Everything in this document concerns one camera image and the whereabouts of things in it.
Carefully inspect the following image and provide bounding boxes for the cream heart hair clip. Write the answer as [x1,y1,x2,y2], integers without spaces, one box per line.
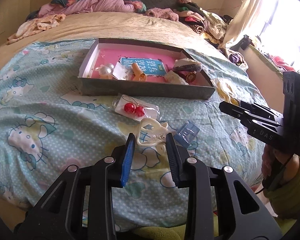
[136,118,169,148]

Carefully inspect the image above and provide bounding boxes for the white card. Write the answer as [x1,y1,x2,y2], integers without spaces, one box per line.
[112,62,133,80]

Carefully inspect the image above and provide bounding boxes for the red gold round case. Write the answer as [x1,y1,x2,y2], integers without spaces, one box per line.
[178,72,197,83]

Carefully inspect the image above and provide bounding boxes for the pearl hair clip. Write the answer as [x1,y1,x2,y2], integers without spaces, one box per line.
[95,63,115,80]

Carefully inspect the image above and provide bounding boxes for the dark hair accessory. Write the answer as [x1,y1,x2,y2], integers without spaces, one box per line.
[173,58,202,72]

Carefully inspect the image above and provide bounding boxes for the right hand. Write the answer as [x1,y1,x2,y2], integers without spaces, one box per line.
[261,136,300,191]

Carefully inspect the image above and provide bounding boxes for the small blue plastic box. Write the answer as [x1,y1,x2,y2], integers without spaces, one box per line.
[174,120,200,148]

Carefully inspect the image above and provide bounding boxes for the red ball earrings on card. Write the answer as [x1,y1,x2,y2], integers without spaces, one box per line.
[113,94,160,122]

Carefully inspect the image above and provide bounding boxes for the shallow box with pink base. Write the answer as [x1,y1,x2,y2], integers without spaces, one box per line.
[78,38,215,100]

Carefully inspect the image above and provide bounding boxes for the hello kitty blanket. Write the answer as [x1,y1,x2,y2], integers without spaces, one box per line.
[0,39,264,231]

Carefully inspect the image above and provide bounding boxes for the pile of clothes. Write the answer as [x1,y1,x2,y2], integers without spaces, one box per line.
[173,0,232,47]

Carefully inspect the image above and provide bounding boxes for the beige bed sheet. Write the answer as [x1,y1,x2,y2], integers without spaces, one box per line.
[0,12,217,225]

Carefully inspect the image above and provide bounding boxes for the cream curtain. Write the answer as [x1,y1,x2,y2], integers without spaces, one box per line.
[219,0,276,48]

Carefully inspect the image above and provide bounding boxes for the pink fuzzy garment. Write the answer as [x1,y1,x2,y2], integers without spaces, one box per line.
[145,8,179,22]

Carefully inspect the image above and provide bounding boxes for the pink quilt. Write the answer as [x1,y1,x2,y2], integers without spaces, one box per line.
[38,0,137,18]

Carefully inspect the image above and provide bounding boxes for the peach clothing on bed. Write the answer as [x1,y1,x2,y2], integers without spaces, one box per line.
[6,14,66,44]

